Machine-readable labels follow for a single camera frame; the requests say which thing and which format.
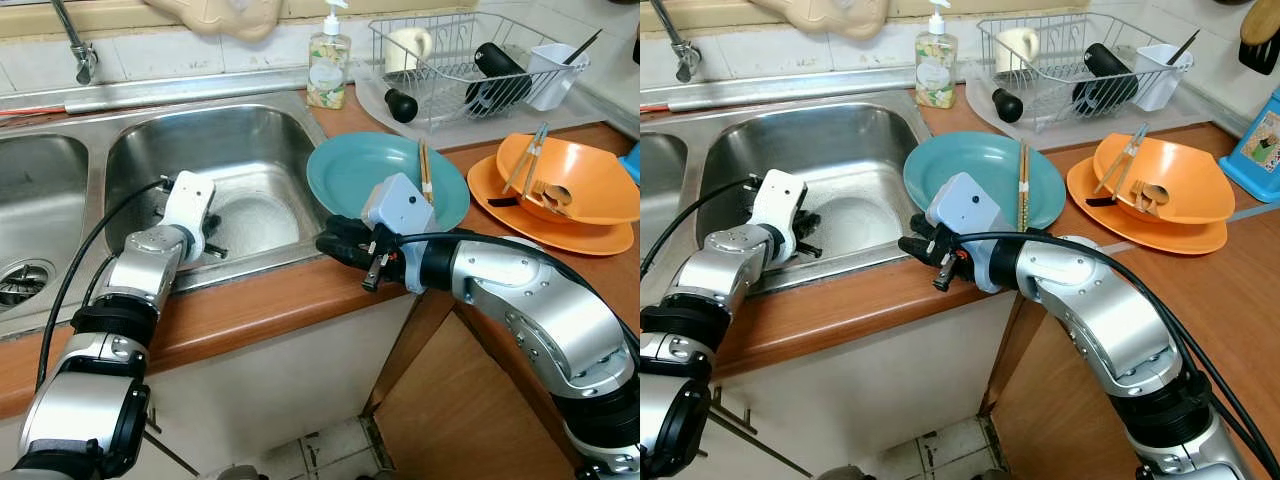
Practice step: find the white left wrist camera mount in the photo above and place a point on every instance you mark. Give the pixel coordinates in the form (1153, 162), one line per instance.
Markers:
(782, 205)
(188, 205)

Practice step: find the beige hanging glove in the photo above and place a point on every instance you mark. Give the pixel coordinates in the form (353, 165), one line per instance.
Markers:
(210, 18)
(820, 18)

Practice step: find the white mug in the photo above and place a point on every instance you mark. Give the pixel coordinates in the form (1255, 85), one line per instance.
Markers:
(1018, 48)
(410, 48)

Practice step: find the black insulated bottle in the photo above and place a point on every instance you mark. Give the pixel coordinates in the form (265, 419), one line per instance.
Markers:
(1105, 80)
(498, 80)

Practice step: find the dark utensil stick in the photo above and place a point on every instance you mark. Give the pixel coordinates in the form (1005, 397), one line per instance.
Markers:
(1185, 45)
(585, 45)

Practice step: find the beige window sill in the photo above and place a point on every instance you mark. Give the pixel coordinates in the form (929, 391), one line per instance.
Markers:
(720, 12)
(120, 15)

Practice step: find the blue box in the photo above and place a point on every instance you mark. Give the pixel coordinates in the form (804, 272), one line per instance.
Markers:
(1255, 150)
(632, 165)

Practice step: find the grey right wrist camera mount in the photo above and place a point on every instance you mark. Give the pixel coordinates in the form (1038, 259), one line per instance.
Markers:
(400, 205)
(965, 205)

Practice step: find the small black utensil piece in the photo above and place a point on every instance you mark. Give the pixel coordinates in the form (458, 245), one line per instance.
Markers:
(1100, 201)
(503, 202)

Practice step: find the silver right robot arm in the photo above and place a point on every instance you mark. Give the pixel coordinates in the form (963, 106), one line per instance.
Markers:
(540, 300)
(1100, 300)

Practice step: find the wooden chopstick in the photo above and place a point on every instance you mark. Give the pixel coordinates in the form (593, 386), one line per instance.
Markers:
(1020, 180)
(429, 172)
(423, 170)
(1026, 180)

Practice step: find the clear soap pump bottle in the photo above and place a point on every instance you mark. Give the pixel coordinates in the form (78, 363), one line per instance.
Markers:
(936, 70)
(328, 70)

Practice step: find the hanging dark kitchen utensil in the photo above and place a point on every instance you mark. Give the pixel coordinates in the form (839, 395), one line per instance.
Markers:
(1260, 45)

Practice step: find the white utensil cup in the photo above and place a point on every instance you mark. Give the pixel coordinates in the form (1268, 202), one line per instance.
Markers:
(552, 78)
(1160, 78)

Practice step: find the metal sink strainer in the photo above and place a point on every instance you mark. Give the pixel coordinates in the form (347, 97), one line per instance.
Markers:
(25, 285)

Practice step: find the teal plate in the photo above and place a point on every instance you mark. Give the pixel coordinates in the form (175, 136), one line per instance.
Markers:
(360, 175)
(985, 165)

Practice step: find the chrome faucet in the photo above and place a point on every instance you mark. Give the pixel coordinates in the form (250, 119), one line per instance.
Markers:
(683, 55)
(80, 55)

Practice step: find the red stick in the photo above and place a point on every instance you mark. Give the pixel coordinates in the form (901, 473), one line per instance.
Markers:
(30, 111)
(652, 107)

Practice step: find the stainless steel double sink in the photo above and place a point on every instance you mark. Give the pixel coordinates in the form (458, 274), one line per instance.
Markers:
(850, 150)
(250, 150)

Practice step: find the grey chopstick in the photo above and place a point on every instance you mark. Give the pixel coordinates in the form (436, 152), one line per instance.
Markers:
(522, 160)
(1120, 160)
(1134, 160)
(535, 160)

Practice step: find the wooden spoon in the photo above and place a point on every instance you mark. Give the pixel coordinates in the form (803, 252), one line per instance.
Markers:
(1150, 198)
(552, 198)

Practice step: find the black round knob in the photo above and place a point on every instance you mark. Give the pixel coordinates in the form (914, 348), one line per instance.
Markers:
(1008, 106)
(401, 106)

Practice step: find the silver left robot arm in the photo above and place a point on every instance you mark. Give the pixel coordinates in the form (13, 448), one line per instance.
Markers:
(90, 400)
(730, 265)

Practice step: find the orange plate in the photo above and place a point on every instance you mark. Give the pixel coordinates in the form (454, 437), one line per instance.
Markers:
(560, 238)
(1150, 238)

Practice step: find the orange bowl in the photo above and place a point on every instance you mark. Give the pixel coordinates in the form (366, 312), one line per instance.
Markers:
(1195, 175)
(600, 175)

